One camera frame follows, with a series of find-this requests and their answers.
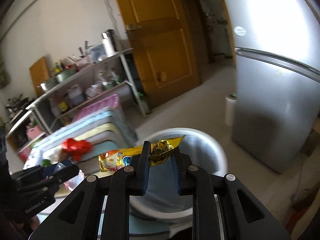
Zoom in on yellow snack wrapper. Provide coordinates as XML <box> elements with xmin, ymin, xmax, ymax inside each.
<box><xmin>98</xmin><ymin>135</ymin><xmax>185</xmax><ymax>172</ymax></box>

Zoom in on red plastic wrapper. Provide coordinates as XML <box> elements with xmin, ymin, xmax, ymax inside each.
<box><xmin>62</xmin><ymin>138</ymin><xmax>93</xmax><ymax>161</ymax></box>

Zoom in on white trash bin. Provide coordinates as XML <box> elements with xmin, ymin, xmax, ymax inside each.
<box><xmin>130</xmin><ymin>128</ymin><xmax>228</xmax><ymax>223</ymax></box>

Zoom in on metal kitchen shelf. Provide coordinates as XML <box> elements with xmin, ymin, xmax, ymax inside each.
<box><xmin>5</xmin><ymin>49</ymin><xmax>146</xmax><ymax>160</ymax></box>

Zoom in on pink basket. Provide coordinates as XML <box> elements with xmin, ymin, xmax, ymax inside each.
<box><xmin>27</xmin><ymin>125</ymin><xmax>43</xmax><ymax>140</ymax></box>

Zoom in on striped tablecloth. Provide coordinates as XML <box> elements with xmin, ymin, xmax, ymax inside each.
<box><xmin>23</xmin><ymin>107</ymin><xmax>138</xmax><ymax>175</ymax></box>

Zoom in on green glass bottle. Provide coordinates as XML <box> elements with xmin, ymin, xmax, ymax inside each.
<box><xmin>138</xmin><ymin>93</ymin><xmax>151</xmax><ymax>114</ymax></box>

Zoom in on black frying pans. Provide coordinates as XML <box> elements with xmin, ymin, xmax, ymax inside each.
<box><xmin>5</xmin><ymin>93</ymin><xmax>31</xmax><ymax>113</ymax></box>

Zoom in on white paper towel roll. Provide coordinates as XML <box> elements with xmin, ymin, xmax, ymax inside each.
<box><xmin>225</xmin><ymin>93</ymin><xmax>237</xmax><ymax>126</ymax></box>

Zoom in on white oil jug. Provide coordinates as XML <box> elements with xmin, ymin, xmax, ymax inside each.
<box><xmin>67</xmin><ymin>85</ymin><xmax>85</xmax><ymax>106</ymax></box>

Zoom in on steel pot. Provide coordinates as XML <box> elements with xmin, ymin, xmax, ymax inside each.
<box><xmin>37</xmin><ymin>77</ymin><xmax>58</xmax><ymax>93</ymax></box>

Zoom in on pink plastic storage box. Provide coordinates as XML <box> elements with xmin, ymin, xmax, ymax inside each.
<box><xmin>72</xmin><ymin>94</ymin><xmax>124</xmax><ymax>122</ymax></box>

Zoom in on green metal basin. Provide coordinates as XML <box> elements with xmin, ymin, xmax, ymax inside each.
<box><xmin>56</xmin><ymin>67</ymin><xmax>76</xmax><ymax>83</ymax></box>

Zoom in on wooden cutting board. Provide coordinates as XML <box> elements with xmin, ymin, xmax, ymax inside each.
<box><xmin>29</xmin><ymin>56</ymin><xmax>50</xmax><ymax>97</ymax></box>

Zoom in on clear plastic container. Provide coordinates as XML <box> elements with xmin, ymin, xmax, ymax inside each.
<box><xmin>89</xmin><ymin>44</ymin><xmax>107</xmax><ymax>63</ymax></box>

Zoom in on orange wooden door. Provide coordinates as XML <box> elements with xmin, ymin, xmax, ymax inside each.
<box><xmin>117</xmin><ymin>0</ymin><xmax>200</xmax><ymax>107</ymax></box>

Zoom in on white electric kettle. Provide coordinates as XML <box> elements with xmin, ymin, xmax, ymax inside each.
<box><xmin>101</xmin><ymin>29</ymin><xmax>123</xmax><ymax>57</ymax></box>

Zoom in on silver refrigerator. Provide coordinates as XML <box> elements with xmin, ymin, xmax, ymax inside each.
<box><xmin>225</xmin><ymin>0</ymin><xmax>319</xmax><ymax>173</ymax></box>

